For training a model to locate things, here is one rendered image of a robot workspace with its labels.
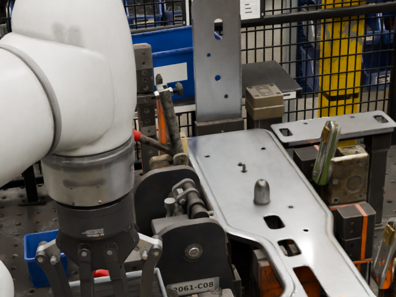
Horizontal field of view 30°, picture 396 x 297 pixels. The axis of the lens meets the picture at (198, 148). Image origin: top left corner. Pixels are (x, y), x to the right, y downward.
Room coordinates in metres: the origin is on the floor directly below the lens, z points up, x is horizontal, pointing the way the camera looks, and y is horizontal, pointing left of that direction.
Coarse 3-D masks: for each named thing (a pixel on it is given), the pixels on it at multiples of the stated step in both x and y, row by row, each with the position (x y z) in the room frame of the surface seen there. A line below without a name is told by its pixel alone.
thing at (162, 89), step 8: (160, 88) 1.34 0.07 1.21; (168, 88) 1.33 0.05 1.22; (176, 88) 1.35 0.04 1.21; (152, 96) 1.33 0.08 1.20; (160, 96) 1.32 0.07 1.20; (168, 96) 1.33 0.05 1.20; (160, 104) 1.35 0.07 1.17; (168, 104) 1.33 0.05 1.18; (168, 112) 1.33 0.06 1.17; (168, 120) 1.33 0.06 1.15; (176, 120) 1.33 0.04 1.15; (168, 128) 1.33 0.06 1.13; (176, 128) 1.33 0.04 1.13; (168, 136) 1.35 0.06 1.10; (176, 136) 1.33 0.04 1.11; (176, 144) 1.33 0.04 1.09; (176, 152) 1.33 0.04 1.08
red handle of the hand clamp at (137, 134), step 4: (136, 132) 1.33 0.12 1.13; (140, 132) 1.33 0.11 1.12; (136, 136) 1.32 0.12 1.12; (140, 136) 1.32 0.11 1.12; (144, 136) 1.33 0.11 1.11; (136, 140) 1.32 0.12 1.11; (140, 140) 1.32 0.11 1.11; (144, 140) 1.33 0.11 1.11; (148, 140) 1.33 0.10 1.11; (152, 140) 1.33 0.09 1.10; (156, 140) 1.34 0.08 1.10; (148, 144) 1.33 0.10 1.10; (152, 144) 1.33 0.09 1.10; (156, 144) 1.33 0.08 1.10; (160, 144) 1.33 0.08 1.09; (164, 144) 1.34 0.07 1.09; (156, 148) 1.33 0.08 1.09; (160, 148) 1.33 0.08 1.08; (164, 148) 1.33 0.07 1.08; (168, 148) 1.34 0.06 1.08; (164, 152) 1.33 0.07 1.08; (168, 152) 1.33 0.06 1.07; (172, 152) 1.34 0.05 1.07; (172, 156) 1.34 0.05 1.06
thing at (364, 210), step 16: (352, 208) 1.23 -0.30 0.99; (368, 208) 1.22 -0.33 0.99; (336, 224) 1.22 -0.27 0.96; (352, 224) 1.20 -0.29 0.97; (368, 224) 1.20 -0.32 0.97; (352, 240) 1.19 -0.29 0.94; (368, 240) 1.20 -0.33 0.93; (352, 256) 1.19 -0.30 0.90; (368, 256) 1.20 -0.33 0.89; (368, 272) 1.22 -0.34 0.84
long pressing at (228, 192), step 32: (256, 128) 1.59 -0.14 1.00; (192, 160) 1.43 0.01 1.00; (224, 160) 1.43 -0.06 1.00; (256, 160) 1.42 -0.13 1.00; (288, 160) 1.42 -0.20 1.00; (224, 192) 1.29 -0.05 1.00; (288, 192) 1.28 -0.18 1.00; (224, 224) 1.17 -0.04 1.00; (256, 224) 1.17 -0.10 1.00; (288, 224) 1.16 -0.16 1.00; (320, 224) 1.16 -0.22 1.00; (320, 256) 1.06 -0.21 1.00; (288, 288) 0.97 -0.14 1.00; (352, 288) 0.97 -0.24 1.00
